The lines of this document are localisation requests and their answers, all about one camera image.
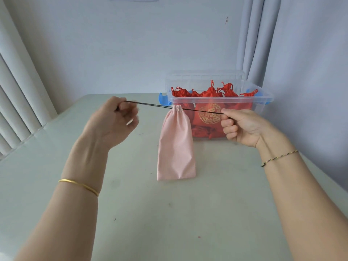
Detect person's left hand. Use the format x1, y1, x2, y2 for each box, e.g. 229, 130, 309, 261
81, 96, 140, 152

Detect person's right hand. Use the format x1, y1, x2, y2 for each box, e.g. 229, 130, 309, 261
220, 108, 283, 149

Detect clear plastic storage box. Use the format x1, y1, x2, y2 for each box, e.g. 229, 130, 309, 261
158, 80, 274, 140

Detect red pouches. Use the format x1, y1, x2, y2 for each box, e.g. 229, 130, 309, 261
170, 79, 259, 140

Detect pink drawstring pouch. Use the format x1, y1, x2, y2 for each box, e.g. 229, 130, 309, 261
124, 100, 225, 181

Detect person's right forearm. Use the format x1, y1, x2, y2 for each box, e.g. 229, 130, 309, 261
255, 134, 348, 261

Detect person's left forearm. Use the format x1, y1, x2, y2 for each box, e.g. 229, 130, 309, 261
15, 133, 111, 261

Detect gold bangle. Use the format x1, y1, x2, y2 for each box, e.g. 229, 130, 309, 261
58, 179, 99, 198

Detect white vertical blinds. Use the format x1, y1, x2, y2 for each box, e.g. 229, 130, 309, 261
0, 0, 58, 158

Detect grey curtain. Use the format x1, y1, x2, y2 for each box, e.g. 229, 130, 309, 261
236, 0, 348, 192

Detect thin braided bracelet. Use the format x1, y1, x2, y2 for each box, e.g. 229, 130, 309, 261
261, 150, 299, 168

